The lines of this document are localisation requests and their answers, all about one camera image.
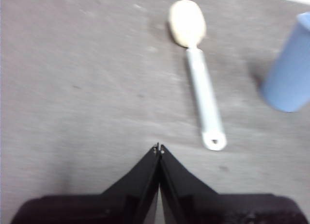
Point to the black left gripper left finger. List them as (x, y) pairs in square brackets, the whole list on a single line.
[(121, 199)]

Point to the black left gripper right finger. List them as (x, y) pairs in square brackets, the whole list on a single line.
[(206, 207)]

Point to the blue ribbed plastic cup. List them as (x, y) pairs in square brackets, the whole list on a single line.
[(288, 71)]

